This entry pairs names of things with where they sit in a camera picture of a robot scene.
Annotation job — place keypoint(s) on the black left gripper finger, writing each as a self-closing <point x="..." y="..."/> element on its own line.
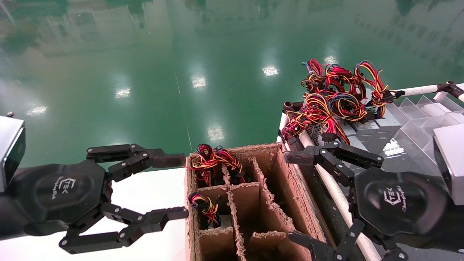
<point x="145" y="223"/>
<point x="134" y="156"/>

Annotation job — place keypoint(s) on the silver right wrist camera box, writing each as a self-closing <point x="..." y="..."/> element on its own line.
<point x="451" y="163"/>

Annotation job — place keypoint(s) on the short white cart pipe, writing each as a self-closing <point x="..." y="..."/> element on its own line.
<point x="282" y="123"/>

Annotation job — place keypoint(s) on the black pipe joint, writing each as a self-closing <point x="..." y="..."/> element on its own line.
<point x="449" y="87"/>

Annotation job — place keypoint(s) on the clear plastic divider tray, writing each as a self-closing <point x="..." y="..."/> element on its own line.
<point x="417" y="119"/>

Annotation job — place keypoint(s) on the white padded cart pipe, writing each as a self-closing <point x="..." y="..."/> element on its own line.
<point x="417" y="89"/>

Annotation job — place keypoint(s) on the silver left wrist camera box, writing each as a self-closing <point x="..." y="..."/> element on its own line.
<point x="9" y="152"/>

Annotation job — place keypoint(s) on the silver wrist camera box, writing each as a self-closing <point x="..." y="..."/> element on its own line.
<point x="9" y="152"/>
<point x="451" y="163"/>

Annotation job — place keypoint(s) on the brown cardboard divider box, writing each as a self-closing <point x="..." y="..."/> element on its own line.
<point x="275" y="188"/>

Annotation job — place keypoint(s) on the long white cart pipe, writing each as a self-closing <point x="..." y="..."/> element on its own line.
<point x="333" y="192"/>

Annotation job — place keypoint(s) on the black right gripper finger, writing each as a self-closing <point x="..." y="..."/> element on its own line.
<point x="340" y="159"/>
<point x="344" y="246"/>

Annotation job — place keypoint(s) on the metal pipe joint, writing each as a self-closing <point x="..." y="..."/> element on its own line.
<point x="289" y="106"/>

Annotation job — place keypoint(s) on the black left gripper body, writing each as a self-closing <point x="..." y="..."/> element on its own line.
<point x="61" y="192"/>

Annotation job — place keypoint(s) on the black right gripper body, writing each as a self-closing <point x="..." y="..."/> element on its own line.
<point x="398" y="203"/>

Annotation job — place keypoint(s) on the mesh-faced grey power supply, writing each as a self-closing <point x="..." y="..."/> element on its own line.
<point x="308" y="116"/>

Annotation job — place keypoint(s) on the black cart side rail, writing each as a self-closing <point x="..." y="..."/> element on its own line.
<point x="319" y="203"/>

